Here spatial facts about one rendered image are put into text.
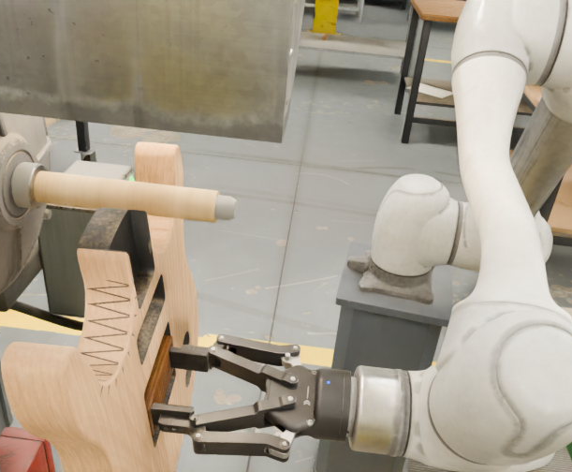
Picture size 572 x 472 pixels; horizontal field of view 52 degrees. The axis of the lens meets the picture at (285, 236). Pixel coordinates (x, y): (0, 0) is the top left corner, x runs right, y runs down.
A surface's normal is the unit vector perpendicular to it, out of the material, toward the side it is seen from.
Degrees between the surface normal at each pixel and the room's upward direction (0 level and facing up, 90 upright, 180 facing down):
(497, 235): 47
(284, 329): 0
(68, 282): 90
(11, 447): 0
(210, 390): 0
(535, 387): 40
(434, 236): 82
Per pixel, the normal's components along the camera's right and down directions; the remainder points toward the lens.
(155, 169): -0.07, 0.33
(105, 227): 0.03, -0.76
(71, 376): 1.00, 0.08
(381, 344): -0.22, 0.48
